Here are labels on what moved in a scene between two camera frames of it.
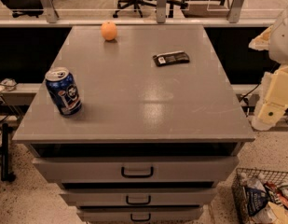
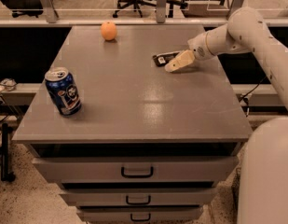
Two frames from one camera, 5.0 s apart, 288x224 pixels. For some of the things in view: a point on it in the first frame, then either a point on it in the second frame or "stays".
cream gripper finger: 268,114 -> 172,65
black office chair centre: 171,3 stays
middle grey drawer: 139,197 stays
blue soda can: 63,91 stays
